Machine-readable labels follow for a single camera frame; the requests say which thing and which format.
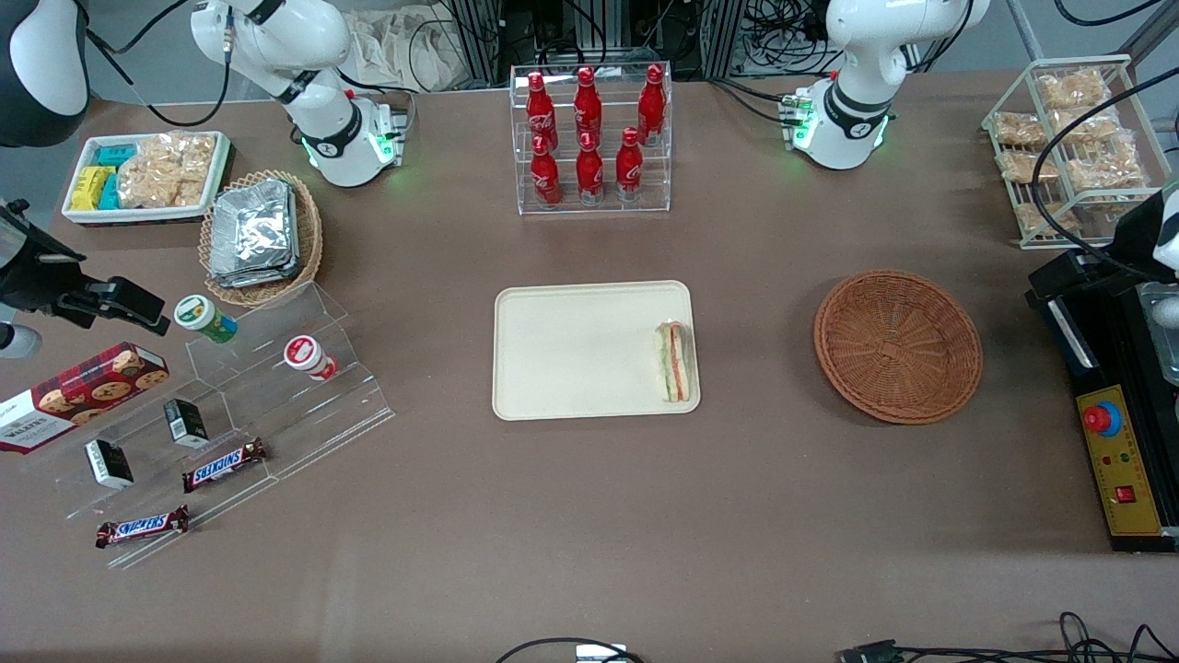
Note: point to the large clear snack bag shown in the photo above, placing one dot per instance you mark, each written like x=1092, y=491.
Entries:
x=166, y=170

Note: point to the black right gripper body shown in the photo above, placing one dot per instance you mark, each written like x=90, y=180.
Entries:
x=35, y=276

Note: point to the white rectangular bin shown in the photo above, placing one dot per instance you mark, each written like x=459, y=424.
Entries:
x=138, y=215

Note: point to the small white device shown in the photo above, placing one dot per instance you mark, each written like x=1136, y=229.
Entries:
x=601, y=654

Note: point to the brown Snickers bar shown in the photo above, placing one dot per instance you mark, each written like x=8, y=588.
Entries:
x=224, y=466
x=141, y=527

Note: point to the yellow snack packet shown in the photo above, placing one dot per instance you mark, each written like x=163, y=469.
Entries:
x=90, y=187

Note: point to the beige plastic tray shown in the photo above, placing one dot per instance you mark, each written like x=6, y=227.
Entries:
x=580, y=350

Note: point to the clear bag of snacks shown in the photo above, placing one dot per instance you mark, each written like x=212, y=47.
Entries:
x=1091, y=125
x=1021, y=168
x=1017, y=128
x=1105, y=168
x=1055, y=219
x=1071, y=89

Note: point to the red-lidded snack cup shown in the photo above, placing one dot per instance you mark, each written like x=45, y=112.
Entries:
x=307, y=356

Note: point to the clear acrylic step stand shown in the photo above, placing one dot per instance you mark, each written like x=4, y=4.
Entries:
x=304, y=414
x=147, y=465

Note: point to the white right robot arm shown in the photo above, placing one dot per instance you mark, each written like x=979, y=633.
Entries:
x=313, y=55

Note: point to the black yellow control box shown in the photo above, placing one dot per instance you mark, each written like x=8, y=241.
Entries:
x=1119, y=479

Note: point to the grey metal plate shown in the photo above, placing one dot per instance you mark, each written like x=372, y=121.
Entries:
x=1162, y=354

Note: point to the clear acrylic bottle rack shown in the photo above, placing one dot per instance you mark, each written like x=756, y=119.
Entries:
x=608, y=204

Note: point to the small black box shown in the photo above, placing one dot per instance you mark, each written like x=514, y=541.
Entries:
x=186, y=423
x=109, y=463

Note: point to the aluminium equipment frame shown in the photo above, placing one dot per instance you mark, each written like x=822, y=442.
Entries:
x=479, y=37

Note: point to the silver foil pack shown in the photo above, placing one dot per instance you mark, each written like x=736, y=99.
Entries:
x=253, y=274
x=253, y=226

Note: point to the plastic-wrapped triangle sandwich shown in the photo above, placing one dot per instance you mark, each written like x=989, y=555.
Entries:
x=672, y=361

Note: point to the green-lidded snack cup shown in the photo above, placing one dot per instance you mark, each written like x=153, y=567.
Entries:
x=203, y=318

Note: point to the teal snack packet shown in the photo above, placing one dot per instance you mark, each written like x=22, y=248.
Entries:
x=110, y=193
x=116, y=155

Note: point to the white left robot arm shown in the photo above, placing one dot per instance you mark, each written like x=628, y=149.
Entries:
x=866, y=55

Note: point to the red cola bottle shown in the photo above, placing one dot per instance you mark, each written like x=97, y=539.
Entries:
x=541, y=112
x=587, y=106
x=629, y=166
x=545, y=175
x=652, y=103
x=589, y=170

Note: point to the red emergency stop button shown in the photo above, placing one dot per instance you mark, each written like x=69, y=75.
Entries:
x=1099, y=420

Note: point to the red tartan cookie box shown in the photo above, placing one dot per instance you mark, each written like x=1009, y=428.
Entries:
x=83, y=396

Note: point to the oval wicker basket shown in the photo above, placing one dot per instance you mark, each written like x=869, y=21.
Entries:
x=309, y=235

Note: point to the round brown wicker basket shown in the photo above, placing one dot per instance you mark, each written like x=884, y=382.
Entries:
x=898, y=350

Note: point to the crumpled beige cloth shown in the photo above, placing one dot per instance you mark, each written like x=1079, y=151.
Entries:
x=405, y=51

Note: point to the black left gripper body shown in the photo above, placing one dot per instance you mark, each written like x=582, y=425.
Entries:
x=1126, y=242

